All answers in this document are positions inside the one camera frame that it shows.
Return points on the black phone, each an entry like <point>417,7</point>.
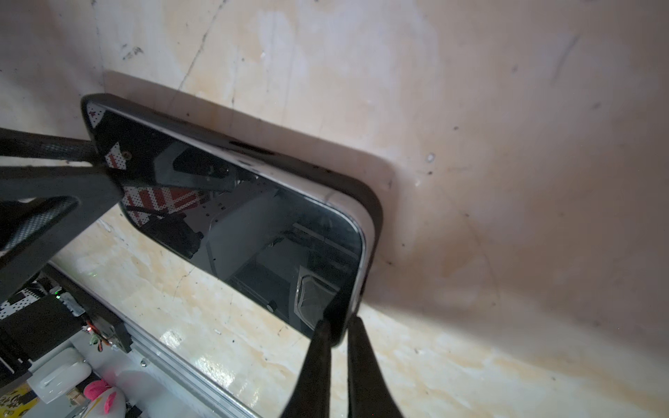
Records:
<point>235,219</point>

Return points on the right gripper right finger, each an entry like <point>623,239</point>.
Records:
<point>368,394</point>

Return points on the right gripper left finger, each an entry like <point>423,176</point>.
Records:
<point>311,395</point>

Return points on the aluminium front rail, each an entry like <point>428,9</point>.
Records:
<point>198,392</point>

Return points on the black phone case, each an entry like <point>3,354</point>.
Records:
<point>360,198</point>

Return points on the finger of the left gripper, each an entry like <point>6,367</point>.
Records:
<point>42,210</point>
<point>33,145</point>

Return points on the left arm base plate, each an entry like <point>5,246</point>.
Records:
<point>44,314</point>

